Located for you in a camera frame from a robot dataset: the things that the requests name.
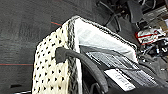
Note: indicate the black bag with grey print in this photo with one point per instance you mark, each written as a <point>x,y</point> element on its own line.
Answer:
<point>126,70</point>

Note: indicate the red white package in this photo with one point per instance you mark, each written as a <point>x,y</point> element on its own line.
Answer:
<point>150,35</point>

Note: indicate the black office chair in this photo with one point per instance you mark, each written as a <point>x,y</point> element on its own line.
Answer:
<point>135,10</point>

